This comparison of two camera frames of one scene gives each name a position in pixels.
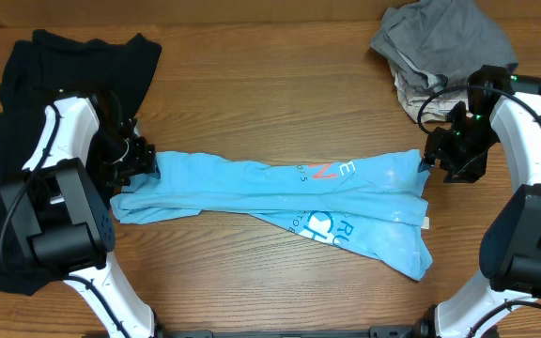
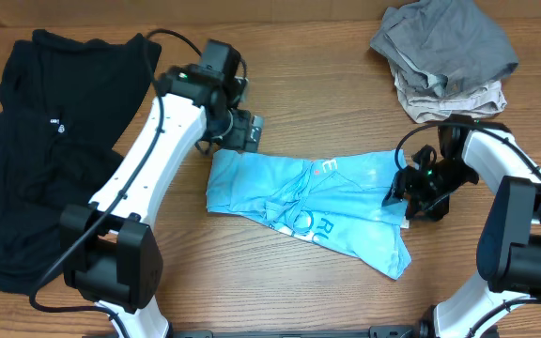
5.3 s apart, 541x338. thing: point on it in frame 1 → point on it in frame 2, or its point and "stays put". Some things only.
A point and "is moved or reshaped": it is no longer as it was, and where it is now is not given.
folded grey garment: [433, 39] stays put
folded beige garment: [439, 103] stays put
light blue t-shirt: [367, 203] is moved or reshaped
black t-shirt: [111, 73] stays put
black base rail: [375, 332] stays put
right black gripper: [435, 149] → [437, 209]
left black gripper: [142, 160] → [239, 137]
